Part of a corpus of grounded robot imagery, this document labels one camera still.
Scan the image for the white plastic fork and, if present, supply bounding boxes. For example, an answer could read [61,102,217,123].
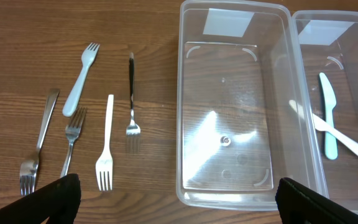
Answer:
[95,95,114,191]

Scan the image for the light blue plastic knife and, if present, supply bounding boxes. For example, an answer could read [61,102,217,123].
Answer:
[319,72,338,160]

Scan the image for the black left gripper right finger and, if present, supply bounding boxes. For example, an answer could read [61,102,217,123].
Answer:
[275,177,358,224]

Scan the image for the long silver metal fork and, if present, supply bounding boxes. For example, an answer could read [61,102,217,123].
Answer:
[19,88,60,197]

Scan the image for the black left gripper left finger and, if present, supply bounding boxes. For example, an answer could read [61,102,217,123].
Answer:
[0,174,81,223]

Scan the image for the left clear plastic container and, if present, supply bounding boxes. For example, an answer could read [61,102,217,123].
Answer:
[176,1,328,211]

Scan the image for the clear plastic container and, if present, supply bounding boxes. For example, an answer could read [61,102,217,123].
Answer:
[293,10,358,214]
[176,1,328,211]

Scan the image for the black handled metal fork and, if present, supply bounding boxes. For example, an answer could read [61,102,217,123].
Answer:
[126,52,141,154]

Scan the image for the pale blue plastic fork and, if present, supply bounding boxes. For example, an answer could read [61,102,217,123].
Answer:
[62,43,100,117]

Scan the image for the right clear plastic container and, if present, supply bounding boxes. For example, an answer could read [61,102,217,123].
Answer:
[293,10,358,214]

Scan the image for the short silver metal fork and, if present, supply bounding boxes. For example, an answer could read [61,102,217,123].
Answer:
[60,107,88,177]

